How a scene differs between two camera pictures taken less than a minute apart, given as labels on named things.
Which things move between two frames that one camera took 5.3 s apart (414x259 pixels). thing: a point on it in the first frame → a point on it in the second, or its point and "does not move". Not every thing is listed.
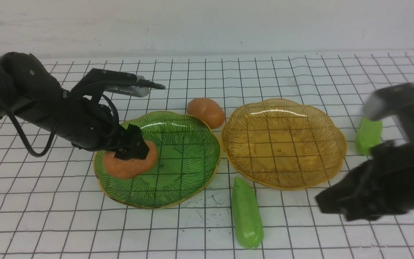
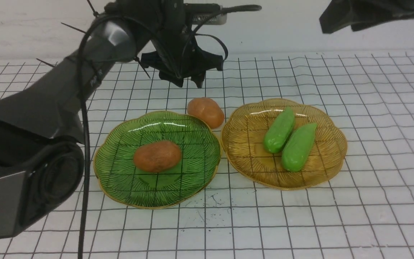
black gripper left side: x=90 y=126 → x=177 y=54
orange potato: x=208 y=110 does not move
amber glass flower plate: x=281 y=143 does not move
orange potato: x=128 y=168 → x=157 y=157
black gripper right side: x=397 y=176 → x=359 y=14
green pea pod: x=369 y=133 → x=298 y=148
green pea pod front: x=247 y=223 → x=279 y=130
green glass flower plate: x=188 y=157 does not move
